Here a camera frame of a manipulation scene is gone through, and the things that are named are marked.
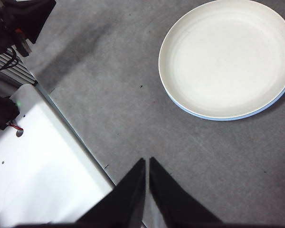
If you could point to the white round plate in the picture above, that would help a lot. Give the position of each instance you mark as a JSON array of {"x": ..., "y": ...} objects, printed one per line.
[{"x": 228, "y": 59}]

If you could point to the blue round plate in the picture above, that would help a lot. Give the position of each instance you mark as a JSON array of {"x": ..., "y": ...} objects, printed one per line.
[{"x": 216, "y": 118}]

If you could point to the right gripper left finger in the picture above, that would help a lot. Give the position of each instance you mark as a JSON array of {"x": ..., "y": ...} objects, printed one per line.
[{"x": 123, "y": 204}]

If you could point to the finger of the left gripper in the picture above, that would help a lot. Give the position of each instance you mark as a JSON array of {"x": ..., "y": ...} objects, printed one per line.
[{"x": 40, "y": 19}]

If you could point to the ribbed aluminium rail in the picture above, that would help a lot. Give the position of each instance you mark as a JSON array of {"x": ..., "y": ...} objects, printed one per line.
[{"x": 21, "y": 71}]

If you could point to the pale grey left wrist camera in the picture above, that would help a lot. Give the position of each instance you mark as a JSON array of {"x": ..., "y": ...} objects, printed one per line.
[{"x": 26, "y": 47}]

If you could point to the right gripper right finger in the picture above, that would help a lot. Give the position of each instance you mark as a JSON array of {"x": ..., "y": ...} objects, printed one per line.
[{"x": 175, "y": 204}]

